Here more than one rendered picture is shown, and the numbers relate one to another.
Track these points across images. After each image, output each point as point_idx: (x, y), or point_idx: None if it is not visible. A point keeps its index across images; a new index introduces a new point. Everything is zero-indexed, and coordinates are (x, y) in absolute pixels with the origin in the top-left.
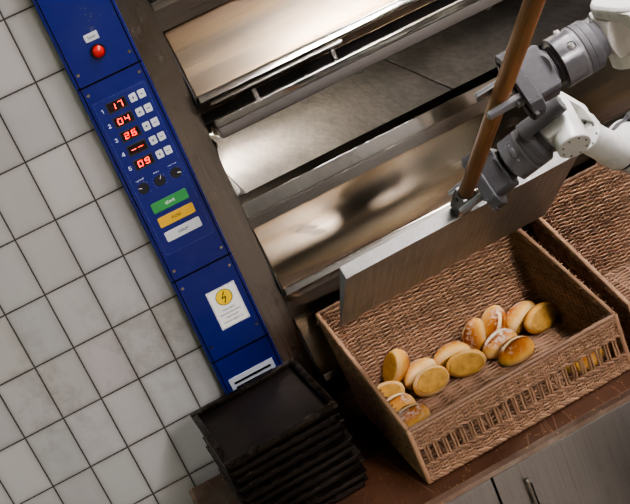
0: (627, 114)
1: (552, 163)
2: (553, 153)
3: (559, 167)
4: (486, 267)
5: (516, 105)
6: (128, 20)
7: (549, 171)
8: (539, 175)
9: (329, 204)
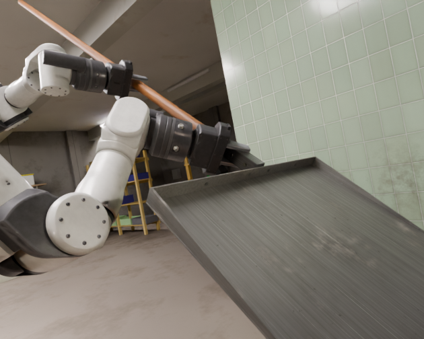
0: (46, 193)
1: (179, 191)
2: (175, 183)
3: (178, 206)
4: None
5: (130, 91)
6: None
7: (187, 198)
8: (195, 192)
9: None
